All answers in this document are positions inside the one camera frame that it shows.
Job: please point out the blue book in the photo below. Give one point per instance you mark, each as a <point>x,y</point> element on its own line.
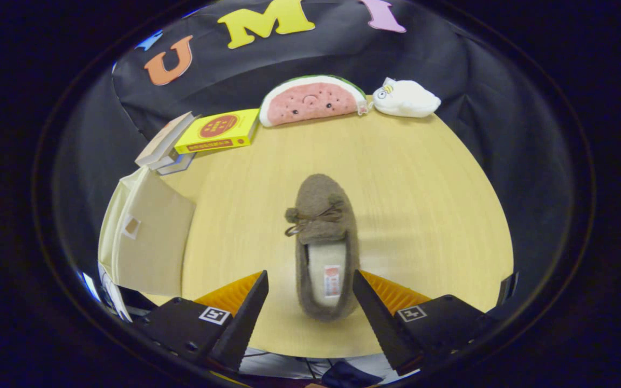
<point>181,164</point>

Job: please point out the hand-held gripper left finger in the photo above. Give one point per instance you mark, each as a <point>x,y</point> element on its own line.
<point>246,323</point>

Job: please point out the white plush toy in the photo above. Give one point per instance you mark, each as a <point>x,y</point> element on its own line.
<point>407,99</point>

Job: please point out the cream fabric storage box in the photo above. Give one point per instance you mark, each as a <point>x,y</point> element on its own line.
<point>154,242</point>

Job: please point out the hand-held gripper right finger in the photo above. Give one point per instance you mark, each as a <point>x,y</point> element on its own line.
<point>378,323</point>

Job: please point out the watermelon slice plush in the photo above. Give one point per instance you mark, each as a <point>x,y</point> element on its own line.
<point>310,102</point>

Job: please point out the yellow book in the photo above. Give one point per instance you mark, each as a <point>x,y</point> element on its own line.
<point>216,132</point>

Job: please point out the grey book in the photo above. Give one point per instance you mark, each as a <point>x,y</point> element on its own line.
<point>164,161</point>

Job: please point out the black backdrop cloth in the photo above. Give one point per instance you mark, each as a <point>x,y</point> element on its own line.
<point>450,64</point>

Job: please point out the small black bracket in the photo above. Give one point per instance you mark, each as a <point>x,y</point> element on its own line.
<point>507,288</point>

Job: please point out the brown fuzzy shoe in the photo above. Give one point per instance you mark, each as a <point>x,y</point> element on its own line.
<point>318,199</point>

